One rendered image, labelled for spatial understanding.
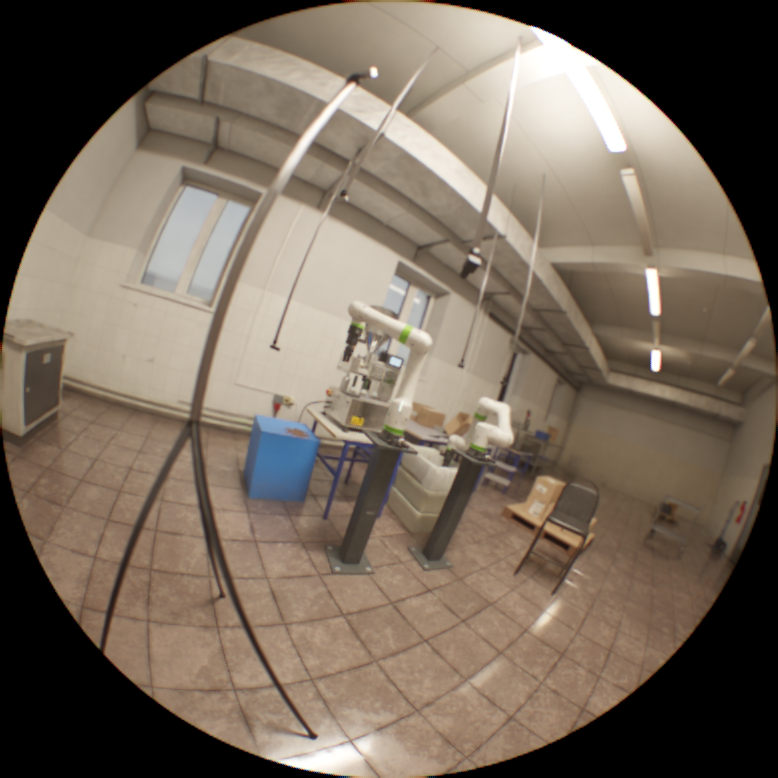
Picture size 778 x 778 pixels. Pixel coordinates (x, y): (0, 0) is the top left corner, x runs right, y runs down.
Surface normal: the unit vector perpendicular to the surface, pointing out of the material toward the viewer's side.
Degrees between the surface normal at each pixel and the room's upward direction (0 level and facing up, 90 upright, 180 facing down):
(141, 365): 90
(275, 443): 90
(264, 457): 90
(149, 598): 0
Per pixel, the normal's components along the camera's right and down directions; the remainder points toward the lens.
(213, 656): 0.31, -0.95
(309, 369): 0.54, 0.22
